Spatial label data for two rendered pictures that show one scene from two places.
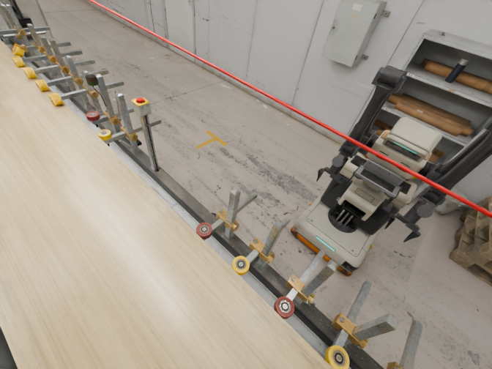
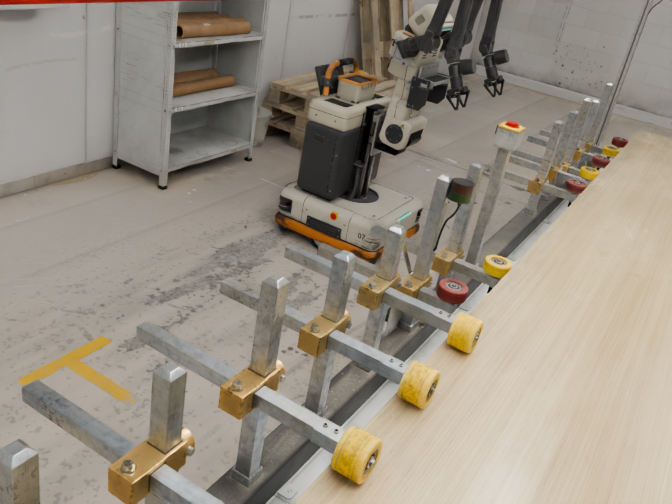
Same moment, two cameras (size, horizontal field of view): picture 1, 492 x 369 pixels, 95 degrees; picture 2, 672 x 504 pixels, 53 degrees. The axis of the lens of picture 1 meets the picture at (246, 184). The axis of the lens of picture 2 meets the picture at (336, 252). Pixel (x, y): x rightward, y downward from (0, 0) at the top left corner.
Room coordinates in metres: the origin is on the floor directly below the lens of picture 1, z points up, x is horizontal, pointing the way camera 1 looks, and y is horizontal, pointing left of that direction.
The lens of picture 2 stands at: (1.82, 2.71, 1.74)
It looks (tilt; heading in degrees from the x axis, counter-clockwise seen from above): 27 degrees down; 263
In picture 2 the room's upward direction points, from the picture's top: 11 degrees clockwise
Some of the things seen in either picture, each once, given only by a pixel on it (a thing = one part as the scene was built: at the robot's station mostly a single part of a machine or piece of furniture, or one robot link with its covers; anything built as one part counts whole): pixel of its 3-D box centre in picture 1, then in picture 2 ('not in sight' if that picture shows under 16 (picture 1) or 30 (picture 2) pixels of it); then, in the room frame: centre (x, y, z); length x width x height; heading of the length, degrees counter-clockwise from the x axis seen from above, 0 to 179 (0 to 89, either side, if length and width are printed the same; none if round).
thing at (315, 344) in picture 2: (76, 78); (325, 329); (1.66, 1.52, 0.95); 0.14 x 0.06 x 0.05; 56
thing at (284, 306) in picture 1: (282, 309); (598, 168); (0.29, -0.26, 0.85); 0.08 x 0.08 x 0.11
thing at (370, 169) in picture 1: (375, 182); (427, 85); (1.07, -0.78, 0.99); 0.28 x 0.16 x 0.22; 56
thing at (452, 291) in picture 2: (94, 120); (449, 302); (1.30, 1.18, 0.85); 0.08 x 0.08 x 0.11
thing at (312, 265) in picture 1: (302, 280); (554, 165); (0.46, -0.37, 0.80); 0.43 x 0.03 x 0.04; 146
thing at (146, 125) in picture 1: (150, 143); (487, 210); (1.08, 0.66, 0.93); 0.05 x 0.05 x 0.45; 56
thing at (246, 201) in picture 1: (230, 214); (526, 181); (0.73, 0.05, 0.84); 0.43 x 0.03 x 0.04; 146
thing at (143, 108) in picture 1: (141, 107); (508, 137); (1.08, 0.66, 1.18); 0.07 x 0.07 x 0.08; 56
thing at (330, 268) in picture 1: (311, 285); (571, 147); (0.40, -0.38, 0.90); 0.04 x 0.04 x 0.48; 56
